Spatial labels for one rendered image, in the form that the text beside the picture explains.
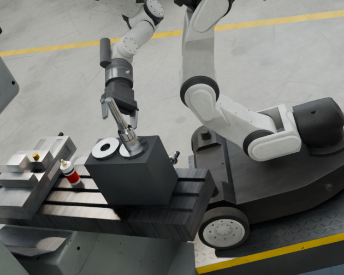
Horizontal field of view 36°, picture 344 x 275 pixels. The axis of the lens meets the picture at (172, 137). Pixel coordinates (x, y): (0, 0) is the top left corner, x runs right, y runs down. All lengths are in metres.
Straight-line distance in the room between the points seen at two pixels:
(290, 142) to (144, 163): 0.72
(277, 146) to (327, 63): 1.67
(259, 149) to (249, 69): 1.80
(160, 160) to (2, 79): 0.54
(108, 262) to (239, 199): 0.55
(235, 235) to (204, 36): 0.81
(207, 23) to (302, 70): 1.96
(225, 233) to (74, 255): 0.61
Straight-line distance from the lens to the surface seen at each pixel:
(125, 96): 1.63
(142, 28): 1.86
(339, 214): 2.19
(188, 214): 1.61
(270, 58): 3.88
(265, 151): 2.09
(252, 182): 2.15
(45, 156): 1.94
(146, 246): 2.29
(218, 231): 2.12
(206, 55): 1.87
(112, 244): 2.08
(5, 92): 1.73
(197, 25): 1.77
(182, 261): 2.48
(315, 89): 3.47
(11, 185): 1.96
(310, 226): 2.17
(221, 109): 2.00
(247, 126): 2.06
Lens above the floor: 2.06
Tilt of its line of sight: 36 degrees down
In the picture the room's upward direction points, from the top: 25 degrees counter-clockwise
